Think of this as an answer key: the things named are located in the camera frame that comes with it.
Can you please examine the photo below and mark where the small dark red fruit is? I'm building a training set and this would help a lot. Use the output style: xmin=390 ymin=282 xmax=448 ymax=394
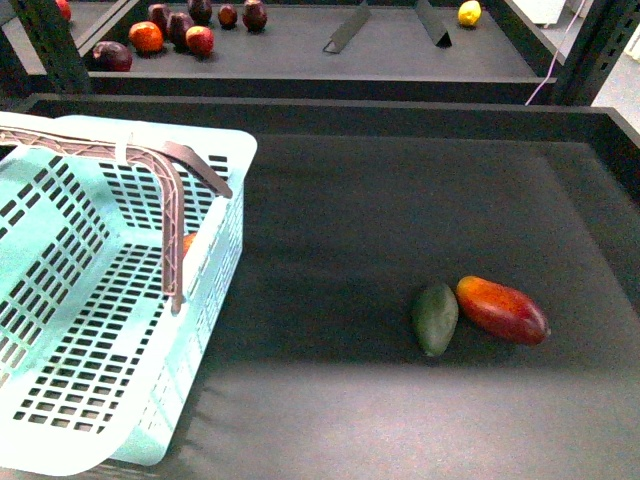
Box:
xmin=217 ymin=4 xmax=238 ymax=30

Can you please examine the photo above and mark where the green avocado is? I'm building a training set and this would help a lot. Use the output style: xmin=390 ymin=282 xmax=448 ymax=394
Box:
xmin=411 ymin=284 xmax=459 ymax=357

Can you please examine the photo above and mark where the red yellow apple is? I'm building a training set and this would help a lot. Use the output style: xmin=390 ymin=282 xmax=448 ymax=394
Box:
xmin=183 ymin=232 xmax=197 ymax=257

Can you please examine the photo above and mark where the dark purple fruit back left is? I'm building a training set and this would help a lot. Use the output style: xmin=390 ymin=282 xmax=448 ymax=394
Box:
xmin=147 ymin=3 xmax=171 ymax=34

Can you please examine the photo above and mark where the orange red fruit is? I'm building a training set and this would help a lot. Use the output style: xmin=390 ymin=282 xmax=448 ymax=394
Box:
xmin=128 ymin=21 xmax=164 ymax=54

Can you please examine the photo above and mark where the black shelf divider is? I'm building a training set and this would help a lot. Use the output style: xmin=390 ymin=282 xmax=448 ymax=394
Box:
xmin=322 ymin=1 xmax=371 ymax=54
xmin=414 ymin=0 xmax=452 ymax=48

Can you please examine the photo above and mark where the dark purple fruit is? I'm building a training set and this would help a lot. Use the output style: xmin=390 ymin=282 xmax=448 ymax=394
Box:
xmin=167 ymin=12 xmax=194 ymax=50
xmin=242 ymin=0 xmax=268 ymax=33
xmin=187 ymin=0 xmax=212 ymax=26
xmin=147 ymin=3 xmax=171 ymax=34
xmin=92 ymin=41 xmax=133 ymax=72

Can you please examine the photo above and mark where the red apple on back shelf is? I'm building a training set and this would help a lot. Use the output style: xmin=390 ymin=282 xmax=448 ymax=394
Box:
xmin=185 ymin=26 xmax=215 ymax=57

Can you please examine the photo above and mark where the black shelf post right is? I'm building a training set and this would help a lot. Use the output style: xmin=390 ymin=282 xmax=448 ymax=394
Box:
xmin=548 ymin=0 xmax=639 ymax=106

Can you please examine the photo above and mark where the black shelf post left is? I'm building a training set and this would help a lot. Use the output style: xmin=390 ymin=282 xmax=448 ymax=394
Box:
xmin=10 ymin=0 xmax=92 ymax=95

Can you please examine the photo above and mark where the dark purple fruit right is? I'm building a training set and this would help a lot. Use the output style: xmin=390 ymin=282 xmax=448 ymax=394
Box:
xmin=242 ymin=0 xmax=268 ymax=33

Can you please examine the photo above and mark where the brown basket handle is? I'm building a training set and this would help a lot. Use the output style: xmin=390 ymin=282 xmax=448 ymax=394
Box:
xmin=1 ymin=125 xmax=233 ymax=315

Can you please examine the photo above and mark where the black shelf divider right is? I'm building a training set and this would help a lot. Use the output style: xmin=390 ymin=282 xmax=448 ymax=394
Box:
xmin=414 ymin=0 xmax=452 ymax=48

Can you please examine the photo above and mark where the dark purple fruit front left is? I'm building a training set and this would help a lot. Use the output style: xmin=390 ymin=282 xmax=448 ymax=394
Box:
xmin=92 ymin=41 xmax=133 ymax=72

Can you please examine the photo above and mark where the pink cable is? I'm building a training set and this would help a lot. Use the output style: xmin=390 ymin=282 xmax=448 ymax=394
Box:
xmin=524 ymin=0 xmax=587 ymax=106

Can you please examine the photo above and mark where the black shelf divider left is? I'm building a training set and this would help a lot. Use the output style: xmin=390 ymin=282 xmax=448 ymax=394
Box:
xmin=322 ymin=1 xmax=371 ymax=54

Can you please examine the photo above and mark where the dark purple fruit middle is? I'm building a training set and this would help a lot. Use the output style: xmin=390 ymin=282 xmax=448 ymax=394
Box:
xmin=167 ymin=12 xmax=194 ymax=50

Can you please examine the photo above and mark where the light blue plastic basket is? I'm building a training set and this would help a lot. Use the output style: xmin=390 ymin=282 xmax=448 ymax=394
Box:
xmin=1 ymin=112 xmax=257 ymax=476

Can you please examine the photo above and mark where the red orange mango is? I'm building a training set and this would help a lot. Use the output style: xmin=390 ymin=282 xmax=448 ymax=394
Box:
xmin=455 ymin=276 xmax=551 ymax=345

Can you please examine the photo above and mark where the yellow lemon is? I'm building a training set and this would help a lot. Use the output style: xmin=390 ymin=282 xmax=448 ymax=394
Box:
xmin=457 ymin=0 xmax=482 ymax=28

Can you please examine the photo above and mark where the dark purple fruit top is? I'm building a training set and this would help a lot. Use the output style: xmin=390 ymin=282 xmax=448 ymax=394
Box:
xmin=187 ymin=0 xmax=212 ymax=26

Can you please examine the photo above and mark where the red fruit far left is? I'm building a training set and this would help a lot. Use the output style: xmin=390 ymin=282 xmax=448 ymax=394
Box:
xmin=55 ymin=0 xmax=72 ymax=22

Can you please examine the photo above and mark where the black shelf post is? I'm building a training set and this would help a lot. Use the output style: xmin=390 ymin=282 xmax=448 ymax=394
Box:
xmin=10 ymin=0 xmax=92 ymax=95
xmin=548 ymin=0 xmax=639 ymax=106

